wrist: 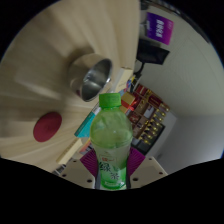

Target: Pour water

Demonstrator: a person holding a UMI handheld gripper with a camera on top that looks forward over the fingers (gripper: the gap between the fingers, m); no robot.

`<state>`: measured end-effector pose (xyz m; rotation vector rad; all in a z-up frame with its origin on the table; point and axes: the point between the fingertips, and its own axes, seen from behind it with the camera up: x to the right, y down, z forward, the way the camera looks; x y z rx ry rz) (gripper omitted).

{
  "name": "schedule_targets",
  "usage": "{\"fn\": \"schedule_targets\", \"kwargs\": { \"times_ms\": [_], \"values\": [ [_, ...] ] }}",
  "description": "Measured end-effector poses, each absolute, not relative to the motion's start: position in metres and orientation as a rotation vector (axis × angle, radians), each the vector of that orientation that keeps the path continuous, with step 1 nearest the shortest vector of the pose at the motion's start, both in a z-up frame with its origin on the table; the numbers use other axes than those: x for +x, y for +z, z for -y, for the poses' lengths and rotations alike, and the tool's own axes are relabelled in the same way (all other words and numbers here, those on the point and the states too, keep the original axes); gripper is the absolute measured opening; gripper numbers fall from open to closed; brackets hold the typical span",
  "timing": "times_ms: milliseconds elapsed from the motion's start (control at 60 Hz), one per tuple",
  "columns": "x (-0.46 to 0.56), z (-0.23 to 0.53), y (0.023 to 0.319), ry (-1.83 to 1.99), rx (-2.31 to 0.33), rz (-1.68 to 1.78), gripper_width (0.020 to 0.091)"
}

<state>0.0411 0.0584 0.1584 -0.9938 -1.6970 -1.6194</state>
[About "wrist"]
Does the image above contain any green tea drink bottle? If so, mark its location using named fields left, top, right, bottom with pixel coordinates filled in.
left=89, top=92, right=134, bottom=191

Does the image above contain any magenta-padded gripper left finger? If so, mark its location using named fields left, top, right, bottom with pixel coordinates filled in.
left=59, top=148, right=100, bottom=190

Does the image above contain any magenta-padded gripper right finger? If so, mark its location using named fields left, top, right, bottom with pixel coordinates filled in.
left=126, top=146, right=169, bottom=189

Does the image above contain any pale yellow book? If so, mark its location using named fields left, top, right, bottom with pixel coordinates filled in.
left=55, top=138, right=84, bottom=165

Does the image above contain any flat round red coaster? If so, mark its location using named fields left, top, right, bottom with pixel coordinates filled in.
left=32, top=111, right=63, bottom=143

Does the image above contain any stainless steel cup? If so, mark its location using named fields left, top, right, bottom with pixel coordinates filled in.
left=68, top=53, right=114, bottom=103

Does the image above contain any cream book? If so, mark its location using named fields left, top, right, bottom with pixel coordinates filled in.
left=109, top=67, right=134, bottom=93

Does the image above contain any yellow gift box red ribbon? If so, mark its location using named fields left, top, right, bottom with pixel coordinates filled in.
left=120, top=91, right=137, bottom=111

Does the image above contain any purple sign board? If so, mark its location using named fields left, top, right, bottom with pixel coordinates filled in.
left=145, top=11, right=175, bottom=46

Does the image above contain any wooden shelf unit with trophies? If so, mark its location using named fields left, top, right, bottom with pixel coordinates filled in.
left=124, top=83, right=171, bottom=146

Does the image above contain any orange book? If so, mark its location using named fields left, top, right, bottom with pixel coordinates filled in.
left=79, top=139, right=93, bottom=155

